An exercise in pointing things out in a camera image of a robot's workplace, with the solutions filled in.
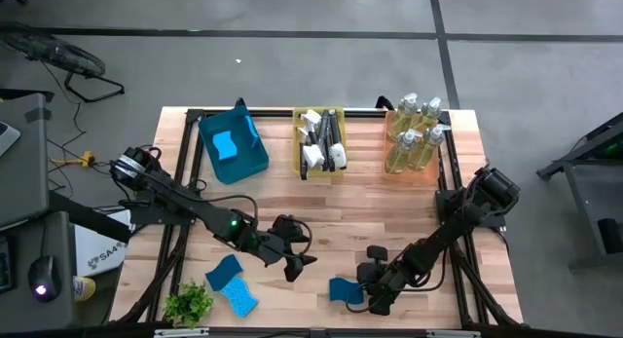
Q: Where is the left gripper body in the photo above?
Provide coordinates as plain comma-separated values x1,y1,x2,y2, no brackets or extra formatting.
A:
238,226,292,268

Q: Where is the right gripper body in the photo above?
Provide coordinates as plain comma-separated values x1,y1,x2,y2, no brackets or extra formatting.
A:
357,253,416,301

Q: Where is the blue plastic bin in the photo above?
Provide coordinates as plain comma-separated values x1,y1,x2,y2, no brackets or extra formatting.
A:
197,105,271,186

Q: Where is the yellow-green soap pump bottle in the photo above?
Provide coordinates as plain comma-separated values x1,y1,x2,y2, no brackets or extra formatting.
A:
407,123,453,172
384,128,423,175
414,96,443,134
386,92,420,143

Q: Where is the small green potted plant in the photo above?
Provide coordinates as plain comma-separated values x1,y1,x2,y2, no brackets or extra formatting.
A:
163,279,215,329

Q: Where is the orange plastic bin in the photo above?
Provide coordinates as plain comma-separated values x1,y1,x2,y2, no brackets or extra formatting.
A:
383,107,447,183

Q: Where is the yellow plastic bin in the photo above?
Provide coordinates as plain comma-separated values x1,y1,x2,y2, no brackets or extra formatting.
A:
291,106,349,178

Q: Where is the white cardboard box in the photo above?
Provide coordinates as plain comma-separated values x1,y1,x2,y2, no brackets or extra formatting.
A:
72,208,133,279

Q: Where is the black desk beam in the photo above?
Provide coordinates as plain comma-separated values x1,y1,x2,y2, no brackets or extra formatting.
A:
48,189,133,245

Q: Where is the yellow bottle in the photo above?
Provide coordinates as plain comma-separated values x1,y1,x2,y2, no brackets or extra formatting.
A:
72,275,97,303

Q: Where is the yellow power plug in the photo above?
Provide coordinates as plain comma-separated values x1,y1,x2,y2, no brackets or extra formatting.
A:
48,150,96,169

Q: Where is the black metal cart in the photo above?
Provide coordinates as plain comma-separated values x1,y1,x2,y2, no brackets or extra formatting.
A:
536,111,623,271

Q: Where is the black computer mouse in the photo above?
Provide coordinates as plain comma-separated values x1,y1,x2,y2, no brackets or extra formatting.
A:
27,254,63,304

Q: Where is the black box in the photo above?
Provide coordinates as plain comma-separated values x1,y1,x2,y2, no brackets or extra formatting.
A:
597,217,623,255

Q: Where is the grey desk top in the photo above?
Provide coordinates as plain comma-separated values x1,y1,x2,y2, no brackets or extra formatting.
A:
0,93,50,230

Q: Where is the dark grey desk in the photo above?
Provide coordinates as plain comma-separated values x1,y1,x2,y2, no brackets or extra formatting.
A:
0,210,77,332

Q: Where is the black keyboard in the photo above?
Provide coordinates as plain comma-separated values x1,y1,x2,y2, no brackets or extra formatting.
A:
0,238,16,294

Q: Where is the black tape strip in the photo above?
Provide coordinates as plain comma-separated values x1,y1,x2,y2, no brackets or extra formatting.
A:
23,106,54,125

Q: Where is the grey tablet device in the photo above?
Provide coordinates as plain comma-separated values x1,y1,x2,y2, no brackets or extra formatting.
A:
0,121,21,158

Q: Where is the black floor fan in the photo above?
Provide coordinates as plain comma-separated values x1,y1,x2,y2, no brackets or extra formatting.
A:
0,23,126,104

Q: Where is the silver bracket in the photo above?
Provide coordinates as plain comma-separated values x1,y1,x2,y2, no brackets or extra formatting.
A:
154,326,210,338
426,329,482,338

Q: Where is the black aluminium table frame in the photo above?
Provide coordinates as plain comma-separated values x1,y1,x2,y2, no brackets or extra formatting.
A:
109,106,525,329

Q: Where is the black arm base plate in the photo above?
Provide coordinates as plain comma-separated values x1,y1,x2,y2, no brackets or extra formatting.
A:
435,186,507,230
127,201,202,227

